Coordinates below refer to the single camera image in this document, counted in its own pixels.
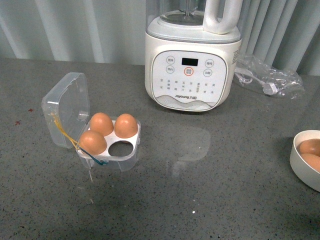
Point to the clear plastic egg box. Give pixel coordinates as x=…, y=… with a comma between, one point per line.
x=66, y=109

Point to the brown egg front left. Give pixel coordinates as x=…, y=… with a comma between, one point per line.
x=93, y=142

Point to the brown egg back right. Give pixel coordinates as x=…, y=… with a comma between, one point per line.
x=125, y=126

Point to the white round bowl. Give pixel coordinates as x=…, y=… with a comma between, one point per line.
x=306, y=173

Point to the white Joyoung blender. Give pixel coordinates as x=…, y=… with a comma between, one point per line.
x=191, y=51

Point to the brown egg back left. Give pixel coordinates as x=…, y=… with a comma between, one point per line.
x=101, y=123

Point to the clear plastic bag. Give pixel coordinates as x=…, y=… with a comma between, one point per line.
x=257, y=76

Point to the brown egg in bowl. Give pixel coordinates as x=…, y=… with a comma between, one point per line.
x=312, y=160
x=310, y=146

